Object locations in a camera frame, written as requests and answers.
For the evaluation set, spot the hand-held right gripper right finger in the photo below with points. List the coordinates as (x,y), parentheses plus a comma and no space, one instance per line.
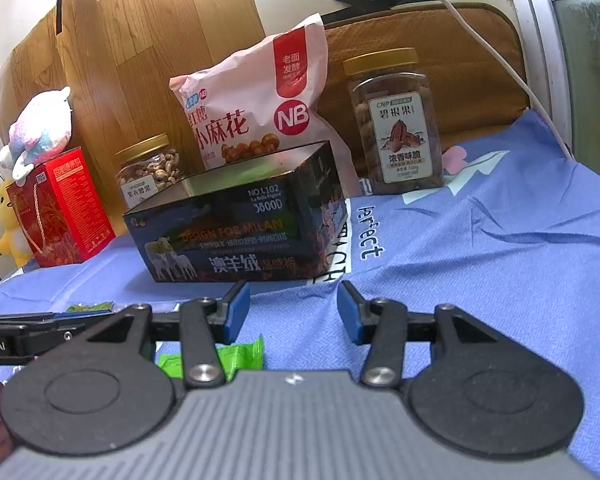
(350,316)

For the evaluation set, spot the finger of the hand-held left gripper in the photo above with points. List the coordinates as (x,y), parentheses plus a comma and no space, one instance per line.
(40,316)

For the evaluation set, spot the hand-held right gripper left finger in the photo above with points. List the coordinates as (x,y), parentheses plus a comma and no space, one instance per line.
(237,310)

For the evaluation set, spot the small green snack packet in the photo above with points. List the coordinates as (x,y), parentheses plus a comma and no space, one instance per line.
(92,306)

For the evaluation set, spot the dark printed cardboard box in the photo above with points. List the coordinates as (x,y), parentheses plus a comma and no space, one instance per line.
(230,240)

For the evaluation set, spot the yellow plush toy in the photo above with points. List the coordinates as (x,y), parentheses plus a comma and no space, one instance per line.
(10,232)

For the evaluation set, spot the red gift box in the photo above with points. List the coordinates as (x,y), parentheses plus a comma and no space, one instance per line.
(60,210)

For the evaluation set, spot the blue printed cloth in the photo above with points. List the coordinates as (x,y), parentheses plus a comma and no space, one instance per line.
(480,260)

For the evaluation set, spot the cashew jar with yellow lid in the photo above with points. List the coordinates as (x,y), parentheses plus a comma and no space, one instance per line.
(145,175)

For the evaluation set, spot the pink and white plush toy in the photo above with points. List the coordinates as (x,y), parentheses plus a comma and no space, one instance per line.
(40,130)

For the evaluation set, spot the pecan jar with yellow lid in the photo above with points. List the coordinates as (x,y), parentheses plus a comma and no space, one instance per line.
(395,125)

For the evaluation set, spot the pink snack bag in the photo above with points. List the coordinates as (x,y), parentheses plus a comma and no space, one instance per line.
(260,95)

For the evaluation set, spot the brown cushion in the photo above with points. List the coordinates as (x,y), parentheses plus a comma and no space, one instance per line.
(470,75)

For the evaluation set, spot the wooden board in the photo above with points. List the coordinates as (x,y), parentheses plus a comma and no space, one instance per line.
(130,35)

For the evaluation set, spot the frosted glass sliding door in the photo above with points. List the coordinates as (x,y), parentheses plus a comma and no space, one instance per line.
(580,35)

